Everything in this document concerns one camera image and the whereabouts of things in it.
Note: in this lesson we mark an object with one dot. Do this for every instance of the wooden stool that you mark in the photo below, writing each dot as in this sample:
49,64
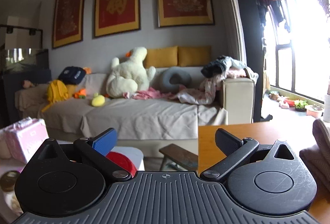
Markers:
181,158

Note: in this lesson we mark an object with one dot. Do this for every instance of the white plush duck toy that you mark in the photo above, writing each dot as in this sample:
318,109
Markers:
129,76

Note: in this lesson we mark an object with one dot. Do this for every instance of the grey covered sofa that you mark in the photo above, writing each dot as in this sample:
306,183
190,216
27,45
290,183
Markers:
151,119

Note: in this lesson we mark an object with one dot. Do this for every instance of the pink basin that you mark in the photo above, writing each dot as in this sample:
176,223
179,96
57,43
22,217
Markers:
314,111

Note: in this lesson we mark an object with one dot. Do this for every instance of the small yellow duck toy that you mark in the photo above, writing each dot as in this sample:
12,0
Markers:
98,100

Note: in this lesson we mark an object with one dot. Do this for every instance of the red glossy case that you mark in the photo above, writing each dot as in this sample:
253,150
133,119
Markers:
122,161

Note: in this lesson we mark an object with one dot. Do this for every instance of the green plants tray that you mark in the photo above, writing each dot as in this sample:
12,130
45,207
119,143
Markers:
300,105

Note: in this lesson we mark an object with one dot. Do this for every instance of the white plant pot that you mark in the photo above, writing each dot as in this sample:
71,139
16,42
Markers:
326,113

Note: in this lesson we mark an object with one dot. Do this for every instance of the framed red picture left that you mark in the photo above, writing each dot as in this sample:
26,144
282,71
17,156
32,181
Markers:
67,23

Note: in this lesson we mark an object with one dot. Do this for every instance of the yellow cushion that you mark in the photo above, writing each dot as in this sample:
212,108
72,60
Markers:
194,56
161,58

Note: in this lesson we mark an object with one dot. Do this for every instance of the grey striped knit garment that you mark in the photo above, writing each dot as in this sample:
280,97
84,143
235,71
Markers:
316,158

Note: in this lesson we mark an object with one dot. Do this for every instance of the grey neck pillow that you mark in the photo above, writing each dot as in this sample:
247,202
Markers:
172,79

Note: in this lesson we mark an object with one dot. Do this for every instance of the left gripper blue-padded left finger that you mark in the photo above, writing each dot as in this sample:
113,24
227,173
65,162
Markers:
95,149

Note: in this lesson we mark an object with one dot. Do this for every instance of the yellow cushion left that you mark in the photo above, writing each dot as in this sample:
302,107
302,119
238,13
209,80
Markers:
161,58

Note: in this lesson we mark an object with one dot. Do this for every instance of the dark blue cap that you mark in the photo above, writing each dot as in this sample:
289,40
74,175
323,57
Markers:
72,75

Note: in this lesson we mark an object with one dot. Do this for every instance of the red basin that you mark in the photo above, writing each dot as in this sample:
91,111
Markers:
290,102

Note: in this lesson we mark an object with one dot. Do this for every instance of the yellow cushion right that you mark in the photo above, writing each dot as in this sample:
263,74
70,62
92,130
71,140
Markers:
194,56

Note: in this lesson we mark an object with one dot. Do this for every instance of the pink cloth on sofa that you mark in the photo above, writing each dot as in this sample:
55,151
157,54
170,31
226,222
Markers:
151,93

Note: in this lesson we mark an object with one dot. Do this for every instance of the pile of clothes on armrest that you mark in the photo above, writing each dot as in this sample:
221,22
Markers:
216,71

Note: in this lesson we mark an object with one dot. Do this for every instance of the framed red picture middle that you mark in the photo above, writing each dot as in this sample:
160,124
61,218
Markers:
116,16

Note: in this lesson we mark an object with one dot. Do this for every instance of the orange plush toy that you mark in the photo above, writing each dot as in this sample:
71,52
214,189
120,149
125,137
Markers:
81,94

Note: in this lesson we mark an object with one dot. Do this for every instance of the pink storage box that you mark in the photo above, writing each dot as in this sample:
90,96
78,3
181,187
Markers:
24,137

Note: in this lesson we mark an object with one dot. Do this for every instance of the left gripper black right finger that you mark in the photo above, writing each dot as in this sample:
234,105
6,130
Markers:
237,153

